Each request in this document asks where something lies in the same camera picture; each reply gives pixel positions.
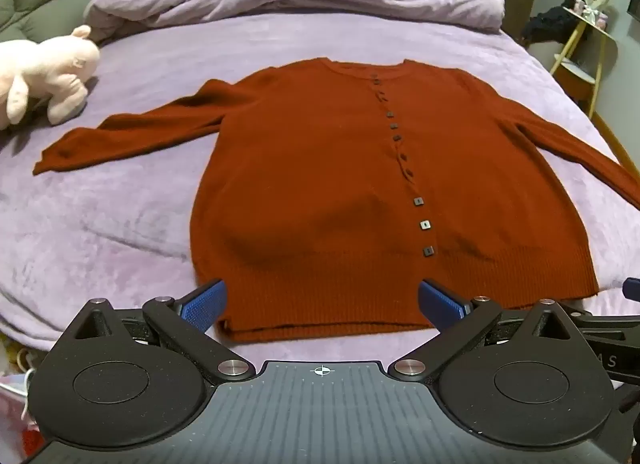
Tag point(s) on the pink plush toy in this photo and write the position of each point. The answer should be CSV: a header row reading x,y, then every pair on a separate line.
x,y
55,74

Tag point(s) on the pink bottles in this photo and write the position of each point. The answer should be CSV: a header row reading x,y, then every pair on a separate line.
x,y
600,18

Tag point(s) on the yellow side table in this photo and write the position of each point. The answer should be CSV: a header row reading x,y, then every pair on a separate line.
x,y
575,39

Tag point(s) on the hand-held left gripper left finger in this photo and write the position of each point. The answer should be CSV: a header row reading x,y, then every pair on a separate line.
x,y
206,301

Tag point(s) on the red knitted cardigan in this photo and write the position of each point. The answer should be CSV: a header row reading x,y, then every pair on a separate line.
x,y
310,169

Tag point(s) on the colourful bag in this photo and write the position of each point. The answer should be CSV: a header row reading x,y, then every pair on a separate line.
x,y
17,409

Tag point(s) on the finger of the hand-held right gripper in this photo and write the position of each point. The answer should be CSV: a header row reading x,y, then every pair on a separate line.
x,y
632,289

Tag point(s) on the black clothes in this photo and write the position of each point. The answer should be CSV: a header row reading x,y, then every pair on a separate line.
x,y
547,24

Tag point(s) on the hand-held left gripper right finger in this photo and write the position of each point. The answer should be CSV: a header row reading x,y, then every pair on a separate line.
x,y
440,303

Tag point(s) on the purple bed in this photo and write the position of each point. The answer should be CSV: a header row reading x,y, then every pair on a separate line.
x,y
125,204

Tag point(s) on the black wall television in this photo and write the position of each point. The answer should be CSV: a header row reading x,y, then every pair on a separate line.
x,y
634,4

